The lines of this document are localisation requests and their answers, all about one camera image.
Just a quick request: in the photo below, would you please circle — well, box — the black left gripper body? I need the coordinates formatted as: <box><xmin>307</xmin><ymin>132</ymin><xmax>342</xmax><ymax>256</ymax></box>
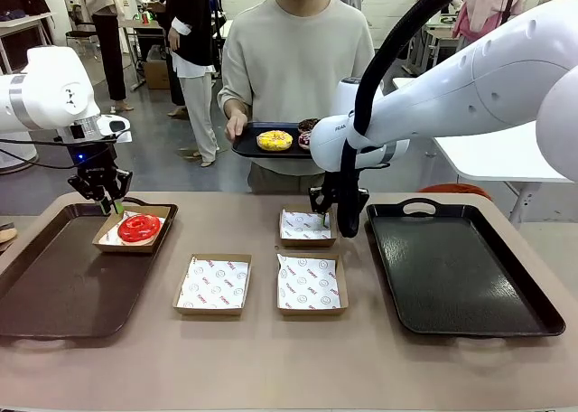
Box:
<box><xmin>74</xmin><ymin>143</ymin><xmax>119</xmax><ymax>191</ymax></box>

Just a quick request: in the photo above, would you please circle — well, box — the person in black top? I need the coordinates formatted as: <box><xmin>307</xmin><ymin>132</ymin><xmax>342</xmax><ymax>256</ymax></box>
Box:
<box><xmin>163</xmin><ymin>0</ymin><xmax>221</xmax><ymax>168</ymax></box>

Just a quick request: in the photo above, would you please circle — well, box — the red round stool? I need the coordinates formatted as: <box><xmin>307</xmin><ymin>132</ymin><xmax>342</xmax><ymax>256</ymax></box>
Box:
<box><xmin>418</xmin><ymin>183</ymin><xmax>492</xmax><ymax>201</ymax></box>

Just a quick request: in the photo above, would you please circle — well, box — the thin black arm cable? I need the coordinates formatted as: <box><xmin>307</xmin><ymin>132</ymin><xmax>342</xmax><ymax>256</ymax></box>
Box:
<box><xmin>0</xmin><ymin>136</ymin><xmax>85</xmax><ymax>170</ymax></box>

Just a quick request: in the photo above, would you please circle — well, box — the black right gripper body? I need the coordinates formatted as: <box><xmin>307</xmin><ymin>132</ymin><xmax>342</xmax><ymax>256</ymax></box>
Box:
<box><xmin>308</xmin><ymin>172</ymin><xmax>369</xmax><ymax>215</ymax></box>

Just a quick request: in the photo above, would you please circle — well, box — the person's right hand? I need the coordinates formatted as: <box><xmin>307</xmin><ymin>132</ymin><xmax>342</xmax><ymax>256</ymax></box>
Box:
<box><xmin>224</xmin><ymin>113</ymin><xmax>249</xmax><ymax>142</ymax></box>

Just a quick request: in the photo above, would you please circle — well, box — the red glazed donut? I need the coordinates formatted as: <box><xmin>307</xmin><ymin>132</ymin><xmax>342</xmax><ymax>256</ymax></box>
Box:
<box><xmin>117</xmin><ymin>212</ymin><xmax>163</xmax><ymax>244</ymax></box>

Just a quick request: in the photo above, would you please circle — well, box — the large black serving tray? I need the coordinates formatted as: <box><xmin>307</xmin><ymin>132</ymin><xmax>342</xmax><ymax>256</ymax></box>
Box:
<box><xmin>365</xmin><ymin>198</ymin><xmax>566</xmax><ymax>339</ymax></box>

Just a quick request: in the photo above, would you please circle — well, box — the brown cardboard donut box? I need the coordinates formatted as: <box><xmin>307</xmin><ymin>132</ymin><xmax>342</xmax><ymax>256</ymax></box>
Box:
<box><xmin>172</xmin><ymin>252</ymin><xmax>253</xmax><ymax>317</ymax></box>
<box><xmin>278</xmin><ymin>203</ymin><xmax>339</xmax><ymax>249</ymax></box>
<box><xmin>92</xmin><ymin>205</ymin><xmax>172</xmax><ymax>254</ymax></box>
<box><xmin>275</xmin><ymin>252</ymin><xmax>350</xmax><ymax>318</ymax></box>

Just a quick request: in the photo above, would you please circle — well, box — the person in beige sweater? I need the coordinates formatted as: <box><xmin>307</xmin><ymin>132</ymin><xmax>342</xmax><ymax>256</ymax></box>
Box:
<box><xmin>216</xmin><ymin>0</ymin><xmax>377</xmax><ymax>194</ymax></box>

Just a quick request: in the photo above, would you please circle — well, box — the large brown serving tray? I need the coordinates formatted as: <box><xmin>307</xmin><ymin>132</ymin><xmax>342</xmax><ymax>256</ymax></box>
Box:
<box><xmin>0</xmin><ymin>198</ymin><xmax>179</xmax><ymax>340</ymax></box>

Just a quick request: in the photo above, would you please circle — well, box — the white side table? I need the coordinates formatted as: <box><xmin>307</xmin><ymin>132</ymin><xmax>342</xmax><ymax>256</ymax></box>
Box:
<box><xmin>391</xmin><ymin>76</ymin><xmax>577</xmax><ymax>227</ymax></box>

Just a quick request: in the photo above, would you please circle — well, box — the yellow sprinkled donut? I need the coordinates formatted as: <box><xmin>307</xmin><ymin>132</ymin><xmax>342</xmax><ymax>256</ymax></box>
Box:
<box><xmin>256</xmin><ymin>130</ymin><xmax>294</xmax><ymax>154</ymax></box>

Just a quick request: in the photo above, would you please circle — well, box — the person in beige jacket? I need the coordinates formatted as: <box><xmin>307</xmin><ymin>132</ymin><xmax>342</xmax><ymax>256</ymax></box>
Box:
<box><xmin>77</xmin><ymin>0</ymin><xmax>135</xmax><ymax>113</ymax></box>

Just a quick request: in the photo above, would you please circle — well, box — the gray background table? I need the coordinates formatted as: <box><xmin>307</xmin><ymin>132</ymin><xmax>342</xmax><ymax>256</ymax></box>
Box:
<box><xmin>0</xmin><ymin>12</ymin><xmax>56</xmax><ymax>75</ymax></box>

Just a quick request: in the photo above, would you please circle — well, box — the small black serving tray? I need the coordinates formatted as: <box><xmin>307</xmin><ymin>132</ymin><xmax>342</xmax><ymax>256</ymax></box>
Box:
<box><xmin>230</xmin><ymin>121</ymin><xmax>318</xmax><ymax>161</ymax></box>

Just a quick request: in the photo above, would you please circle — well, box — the thick black cable hose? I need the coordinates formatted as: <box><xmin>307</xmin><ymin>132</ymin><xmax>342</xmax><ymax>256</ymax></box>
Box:
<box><xmin>337</xmin><ymin>0</ymin><xmax>487</xmax><ymax>239</ymax></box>

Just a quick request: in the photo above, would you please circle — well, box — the person in pink top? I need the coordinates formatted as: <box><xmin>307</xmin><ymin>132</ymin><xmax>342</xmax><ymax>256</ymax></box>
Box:
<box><xmin>452</xmin><ymin>0</ymin><xmax>527</xmax><ymax>52</ymax></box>

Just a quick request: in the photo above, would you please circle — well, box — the cardboard box on floor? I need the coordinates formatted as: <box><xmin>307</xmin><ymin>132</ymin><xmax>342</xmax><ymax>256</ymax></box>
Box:
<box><xmin>144</xmin><ymin>59</ymin><xmax>172</xmax><ymax>90</ymax></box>

